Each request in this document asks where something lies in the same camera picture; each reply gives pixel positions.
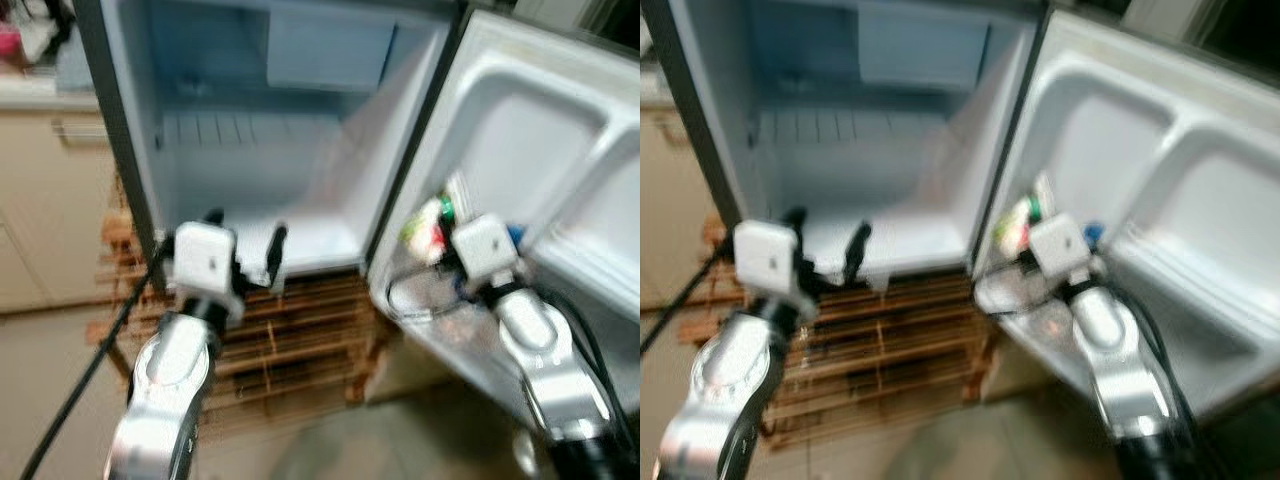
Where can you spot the grey cloth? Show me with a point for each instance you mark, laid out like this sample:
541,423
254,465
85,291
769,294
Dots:
75,65

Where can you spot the cream kitchen cabinet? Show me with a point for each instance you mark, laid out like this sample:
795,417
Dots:
50,210
670,200

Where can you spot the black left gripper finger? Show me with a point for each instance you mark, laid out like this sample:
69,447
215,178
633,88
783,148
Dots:
857,255
276,255
214,217
795,216

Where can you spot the pale blue freezer flap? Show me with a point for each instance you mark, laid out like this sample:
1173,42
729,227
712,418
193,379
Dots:
330,50
920,48

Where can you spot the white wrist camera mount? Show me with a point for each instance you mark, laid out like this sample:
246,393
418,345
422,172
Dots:
205,260
485,248
1060,248
768,258

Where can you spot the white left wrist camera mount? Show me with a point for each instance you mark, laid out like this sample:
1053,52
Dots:
205,260
768,258

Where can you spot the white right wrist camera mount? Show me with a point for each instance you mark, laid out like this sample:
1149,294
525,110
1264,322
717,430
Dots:
1060,248
485,248

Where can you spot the white red green food packet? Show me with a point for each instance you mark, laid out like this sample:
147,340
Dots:
425,228
1015,225

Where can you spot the wooden slatted pallet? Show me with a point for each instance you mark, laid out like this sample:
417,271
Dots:
880,350
290,340

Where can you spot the small blue cap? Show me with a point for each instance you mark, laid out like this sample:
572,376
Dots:
516,236
1093,234

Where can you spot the pink cup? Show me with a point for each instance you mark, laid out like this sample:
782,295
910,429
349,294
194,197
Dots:
12,45

